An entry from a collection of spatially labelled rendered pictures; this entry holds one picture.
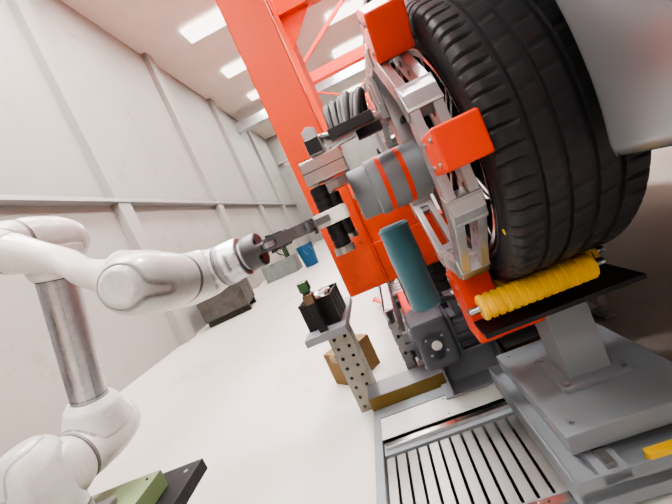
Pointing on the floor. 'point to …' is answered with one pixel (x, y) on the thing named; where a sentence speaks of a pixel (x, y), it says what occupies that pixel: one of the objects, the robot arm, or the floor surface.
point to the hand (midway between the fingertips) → (332, 216)
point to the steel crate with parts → (227, 303)
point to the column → (354, 366)
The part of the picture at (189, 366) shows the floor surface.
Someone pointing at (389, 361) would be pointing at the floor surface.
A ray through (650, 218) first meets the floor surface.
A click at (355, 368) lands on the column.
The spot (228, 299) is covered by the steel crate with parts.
